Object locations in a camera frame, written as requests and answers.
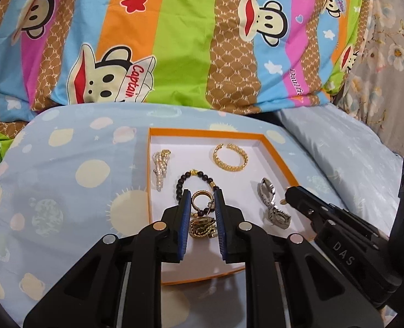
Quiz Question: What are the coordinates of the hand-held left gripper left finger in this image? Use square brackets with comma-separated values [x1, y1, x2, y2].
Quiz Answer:
[22, 189, 192, 328]

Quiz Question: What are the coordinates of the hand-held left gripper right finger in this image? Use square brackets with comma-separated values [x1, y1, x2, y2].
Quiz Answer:
[213, 189, 383, 328]

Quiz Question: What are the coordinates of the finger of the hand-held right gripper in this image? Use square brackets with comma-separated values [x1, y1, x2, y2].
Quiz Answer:
[286, 186, 390, 247]

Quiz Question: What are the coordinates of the gold wristwatch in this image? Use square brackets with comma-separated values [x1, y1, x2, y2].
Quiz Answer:
[188, 191, 220, 240]

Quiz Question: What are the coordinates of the black and gold bead bracelet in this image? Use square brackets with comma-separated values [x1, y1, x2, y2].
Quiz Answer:
[176, 169, 220, 220]

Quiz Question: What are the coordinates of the silver wristwatch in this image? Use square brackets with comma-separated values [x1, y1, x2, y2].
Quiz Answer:
[258, 177, 292, 230]

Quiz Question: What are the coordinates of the pearl bracelet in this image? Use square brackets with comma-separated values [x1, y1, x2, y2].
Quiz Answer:
[151, 149, 172, 194]

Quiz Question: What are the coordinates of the gold braided bangle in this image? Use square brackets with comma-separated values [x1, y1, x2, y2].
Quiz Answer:
[212, 143, 249, 173]

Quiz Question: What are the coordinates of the orange shallow cardboard box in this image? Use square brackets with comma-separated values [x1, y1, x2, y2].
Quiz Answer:
[147, 128, 300, 286]

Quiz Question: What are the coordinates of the pale blue satin quilt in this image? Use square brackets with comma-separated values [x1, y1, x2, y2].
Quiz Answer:
[277, 104, 404, 228]

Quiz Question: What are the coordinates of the grey floral cloth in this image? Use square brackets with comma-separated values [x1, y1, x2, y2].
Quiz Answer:
[332, 0, 404, 159]

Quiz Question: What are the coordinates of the colourful striped monkey print blanket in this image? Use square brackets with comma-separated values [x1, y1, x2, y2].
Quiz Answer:
[0, 0, 373, 124]

